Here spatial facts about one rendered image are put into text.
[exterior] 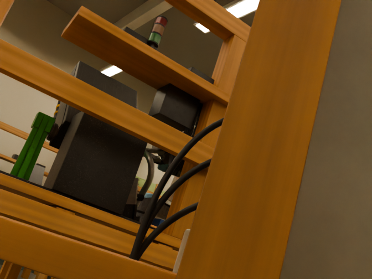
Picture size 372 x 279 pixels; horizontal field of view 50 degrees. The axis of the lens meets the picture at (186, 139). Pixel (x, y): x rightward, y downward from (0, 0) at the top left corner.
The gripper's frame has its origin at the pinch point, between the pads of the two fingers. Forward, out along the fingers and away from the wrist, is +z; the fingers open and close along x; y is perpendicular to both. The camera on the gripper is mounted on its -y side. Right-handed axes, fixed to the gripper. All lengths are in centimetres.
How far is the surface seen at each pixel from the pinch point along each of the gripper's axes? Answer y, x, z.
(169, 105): -5.9, 31.6, 4.3
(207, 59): 496, -114, -312
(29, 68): -16, 39, 64
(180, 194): -35.5, 7.4, -1.9
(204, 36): 463, -64, -266
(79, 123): -12.2, 19.0, 41.0
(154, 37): 8, 54, 16
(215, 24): 19, 65, -14
